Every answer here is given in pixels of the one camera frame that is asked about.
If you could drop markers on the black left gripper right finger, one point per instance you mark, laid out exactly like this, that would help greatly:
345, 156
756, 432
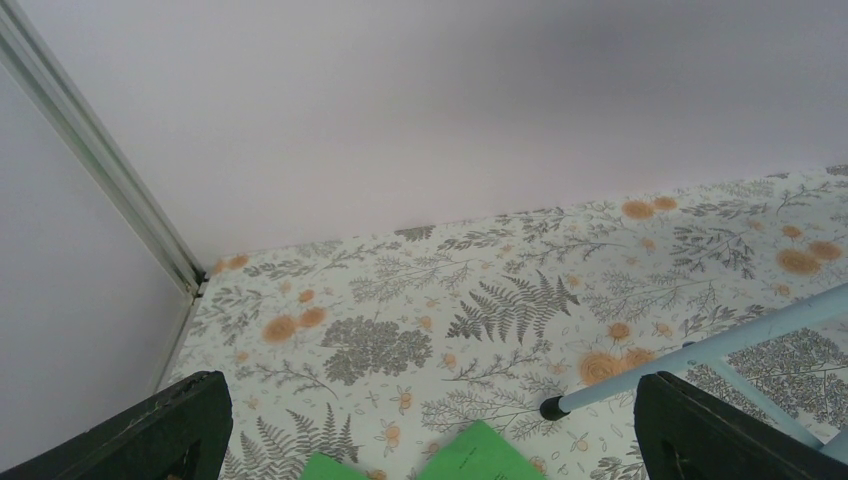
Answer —
686, 433

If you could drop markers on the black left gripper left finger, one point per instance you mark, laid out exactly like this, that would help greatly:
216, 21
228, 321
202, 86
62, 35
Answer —
181, 432

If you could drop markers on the light blue music stand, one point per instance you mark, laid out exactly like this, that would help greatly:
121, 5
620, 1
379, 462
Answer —
712, 351

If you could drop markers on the green sheet music page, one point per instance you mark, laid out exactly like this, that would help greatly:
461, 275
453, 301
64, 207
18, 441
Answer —
323, 467
479, 453

